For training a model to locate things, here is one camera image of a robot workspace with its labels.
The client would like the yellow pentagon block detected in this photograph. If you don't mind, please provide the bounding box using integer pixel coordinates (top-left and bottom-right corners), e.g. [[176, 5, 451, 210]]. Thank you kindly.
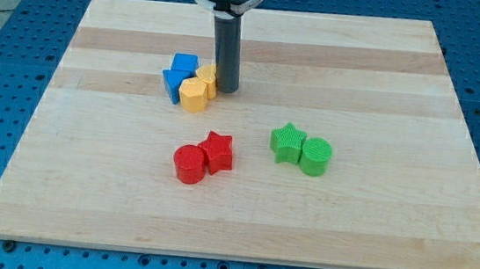
[[178, 77, 208, 113]]

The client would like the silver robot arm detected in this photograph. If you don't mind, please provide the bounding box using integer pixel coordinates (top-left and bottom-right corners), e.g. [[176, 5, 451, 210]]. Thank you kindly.
[[194, 0, 264, 94]]

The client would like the red star block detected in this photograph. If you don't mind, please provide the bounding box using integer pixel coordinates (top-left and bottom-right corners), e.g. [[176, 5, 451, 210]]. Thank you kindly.
[[199, 131, 234, 175]]

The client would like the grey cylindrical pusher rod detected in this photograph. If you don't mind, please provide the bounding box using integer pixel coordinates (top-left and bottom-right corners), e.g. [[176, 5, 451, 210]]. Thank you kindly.
[[214, 17, 242, 94]]

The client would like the green cylinder block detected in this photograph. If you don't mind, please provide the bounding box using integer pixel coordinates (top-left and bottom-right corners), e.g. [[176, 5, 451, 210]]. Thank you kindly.
[[299, 137, 333, 177]]

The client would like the blue triangle block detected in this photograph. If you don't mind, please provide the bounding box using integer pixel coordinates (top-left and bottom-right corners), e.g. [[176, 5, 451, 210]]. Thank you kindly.
[[162, 69, 193, 105]]

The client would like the light wooden board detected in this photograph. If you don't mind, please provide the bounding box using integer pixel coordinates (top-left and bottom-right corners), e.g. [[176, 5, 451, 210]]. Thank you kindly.
[[0, 0, 480, 269]]

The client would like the red cylinder block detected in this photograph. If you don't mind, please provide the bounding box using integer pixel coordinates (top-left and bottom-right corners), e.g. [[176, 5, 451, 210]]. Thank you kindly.
[[173, 144, 206, 185]]

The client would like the blue cube block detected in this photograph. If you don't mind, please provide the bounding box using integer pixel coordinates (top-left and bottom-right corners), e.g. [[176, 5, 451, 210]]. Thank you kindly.
[[171, 53, 199, 74]]

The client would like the green star block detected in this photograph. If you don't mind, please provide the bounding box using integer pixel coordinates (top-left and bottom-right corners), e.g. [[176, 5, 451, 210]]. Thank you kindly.
[[270, 122, 307, 164]]

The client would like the yellow heart block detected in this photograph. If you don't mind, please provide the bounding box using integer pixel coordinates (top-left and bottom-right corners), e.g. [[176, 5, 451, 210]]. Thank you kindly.
[[195, 63, 217, 100]]

